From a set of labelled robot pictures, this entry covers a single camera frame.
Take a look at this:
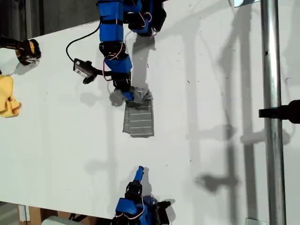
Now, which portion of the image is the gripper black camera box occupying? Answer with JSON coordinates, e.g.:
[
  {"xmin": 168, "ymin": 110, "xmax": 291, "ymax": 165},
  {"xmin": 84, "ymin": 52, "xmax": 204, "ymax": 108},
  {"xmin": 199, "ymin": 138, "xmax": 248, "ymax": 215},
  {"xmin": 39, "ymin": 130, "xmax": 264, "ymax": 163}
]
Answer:
[
  {"xmin": 153, "ymin": 200, "xmax": 171, "ymax": 225},
  {"xmin": 73, "ymin": 58, "xmax": 97, "ymax": 85}
]

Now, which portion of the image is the white table leg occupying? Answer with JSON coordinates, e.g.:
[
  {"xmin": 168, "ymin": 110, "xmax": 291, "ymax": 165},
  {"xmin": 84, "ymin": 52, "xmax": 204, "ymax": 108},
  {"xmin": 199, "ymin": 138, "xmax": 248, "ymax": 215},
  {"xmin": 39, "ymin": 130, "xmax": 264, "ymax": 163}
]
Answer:
[{"xmin": 18, "ymin": 204, "xmax": 30, "ymax": 222}]

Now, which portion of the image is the steel post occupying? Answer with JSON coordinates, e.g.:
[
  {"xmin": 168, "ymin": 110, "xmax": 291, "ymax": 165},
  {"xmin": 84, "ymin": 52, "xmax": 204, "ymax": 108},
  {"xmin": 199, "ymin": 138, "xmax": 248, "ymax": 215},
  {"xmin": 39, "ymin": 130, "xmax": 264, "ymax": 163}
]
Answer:
[{"xmin": 260, "ymin": 0, "xmax": 287, "ymax": 225}]

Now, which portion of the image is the yellow cloth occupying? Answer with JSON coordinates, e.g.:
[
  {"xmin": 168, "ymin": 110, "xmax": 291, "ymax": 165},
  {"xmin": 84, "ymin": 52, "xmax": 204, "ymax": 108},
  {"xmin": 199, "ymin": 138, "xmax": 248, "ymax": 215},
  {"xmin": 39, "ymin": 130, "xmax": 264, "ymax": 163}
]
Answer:
[{"xmin": 0, "ymin": 74, "xmax": 22, "ymax": 119}]

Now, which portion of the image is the black yellow power drill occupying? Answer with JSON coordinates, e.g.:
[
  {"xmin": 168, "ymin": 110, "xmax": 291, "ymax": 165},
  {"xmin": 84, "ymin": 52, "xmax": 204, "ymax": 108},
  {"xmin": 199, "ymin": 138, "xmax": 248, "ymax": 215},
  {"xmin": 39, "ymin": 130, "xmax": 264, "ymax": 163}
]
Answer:
[{"xmin": 0, "ymin": 35, "xmax": 42, "ymax": 66}]

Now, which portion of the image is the brown cardboard box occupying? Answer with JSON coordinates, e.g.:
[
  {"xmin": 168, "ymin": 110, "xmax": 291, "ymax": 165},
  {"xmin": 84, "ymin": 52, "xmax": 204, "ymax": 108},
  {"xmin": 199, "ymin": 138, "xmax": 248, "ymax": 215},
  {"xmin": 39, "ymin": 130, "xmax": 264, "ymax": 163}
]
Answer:
[{"xmin": 28, "ymin": 206, "xmax": 94, "ymax": 225}]

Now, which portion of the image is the grey striped towel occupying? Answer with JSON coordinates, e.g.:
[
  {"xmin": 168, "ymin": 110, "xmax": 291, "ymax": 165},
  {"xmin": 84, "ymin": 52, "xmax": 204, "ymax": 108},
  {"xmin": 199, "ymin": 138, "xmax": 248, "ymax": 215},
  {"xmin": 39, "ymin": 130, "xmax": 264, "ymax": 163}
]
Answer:
[{"xmin": 122, "ymin": 86, "xmax": 155, "ymax": 138}]

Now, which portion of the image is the white plastic container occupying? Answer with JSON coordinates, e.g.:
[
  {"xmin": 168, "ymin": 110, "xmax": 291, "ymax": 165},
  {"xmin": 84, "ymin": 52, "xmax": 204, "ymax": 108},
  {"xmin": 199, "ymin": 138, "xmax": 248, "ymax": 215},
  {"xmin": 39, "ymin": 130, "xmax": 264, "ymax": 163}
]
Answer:
[{"xmin": 41, "ymin": 215, "xmax": 78, "ymax": 225}]

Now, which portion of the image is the black clamp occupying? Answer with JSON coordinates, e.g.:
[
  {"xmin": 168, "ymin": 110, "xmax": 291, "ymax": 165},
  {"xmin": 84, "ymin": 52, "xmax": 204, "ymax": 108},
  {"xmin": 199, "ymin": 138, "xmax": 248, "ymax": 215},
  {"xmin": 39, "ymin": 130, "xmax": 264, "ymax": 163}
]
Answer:
[{"xmin": 258, "ymin": 99, "xmax": 300, "ymax": 125}]

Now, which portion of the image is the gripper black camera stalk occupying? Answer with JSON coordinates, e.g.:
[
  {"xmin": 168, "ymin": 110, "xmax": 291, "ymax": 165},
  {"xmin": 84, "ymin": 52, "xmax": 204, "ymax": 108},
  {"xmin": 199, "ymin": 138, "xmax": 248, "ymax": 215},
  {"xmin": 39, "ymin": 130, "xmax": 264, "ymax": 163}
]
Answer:
[{"xmin": 92, "ymin": 67, "xmax": 115, "ymax": 82}]

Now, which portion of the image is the black camera cable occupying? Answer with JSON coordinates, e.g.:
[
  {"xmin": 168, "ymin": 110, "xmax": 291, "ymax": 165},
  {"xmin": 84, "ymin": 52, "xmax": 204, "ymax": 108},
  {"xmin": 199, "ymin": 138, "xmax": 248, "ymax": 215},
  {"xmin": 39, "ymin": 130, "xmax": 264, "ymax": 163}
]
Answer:
[{"xmin": 66, "ymin": 22, "xmax": 101, "ymax": 63}]

